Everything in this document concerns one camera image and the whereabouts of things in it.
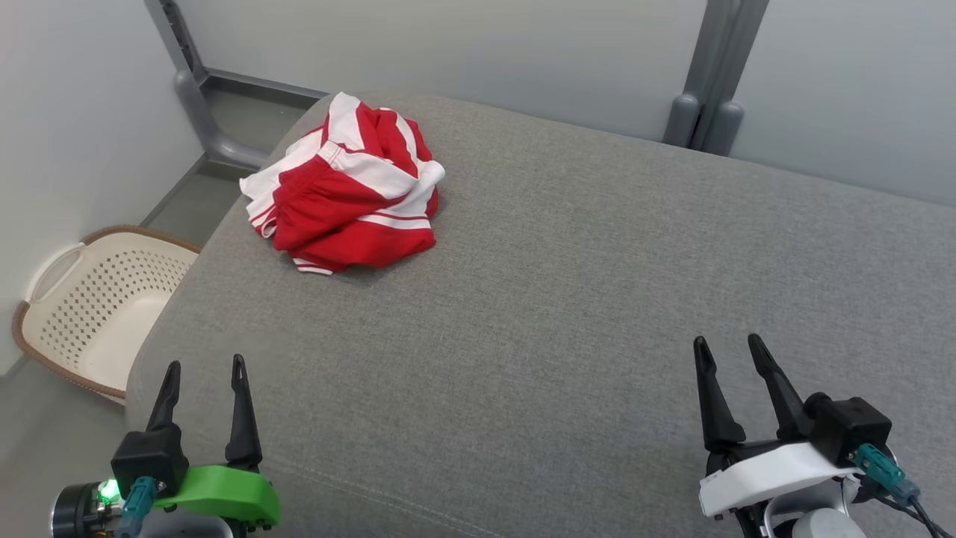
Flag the cream perforated laundry basket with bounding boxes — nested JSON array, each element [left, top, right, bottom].
[[11, 225, 202, 404]]

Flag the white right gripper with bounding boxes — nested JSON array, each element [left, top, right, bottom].
[[693, 333, 861, 538]]

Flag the cable with teal plug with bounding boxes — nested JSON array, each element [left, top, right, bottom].
[[855, 443, 956, 538], [114, 477, 159, 538]]

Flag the left cable with teal plug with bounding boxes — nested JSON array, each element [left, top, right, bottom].
[[114, 477, 159, 538]]

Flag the grey partition post with feet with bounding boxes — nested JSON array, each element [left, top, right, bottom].
[[662, 0, 770, 156]]

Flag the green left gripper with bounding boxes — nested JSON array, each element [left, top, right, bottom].
[[51, 354, 282, 538]]

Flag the red jersey with white sleeves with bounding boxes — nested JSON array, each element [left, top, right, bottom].
[[239, 92, 447, 276]]

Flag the right cable with teal plug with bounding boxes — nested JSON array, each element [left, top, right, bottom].
[[855, 443, 956, 538]]

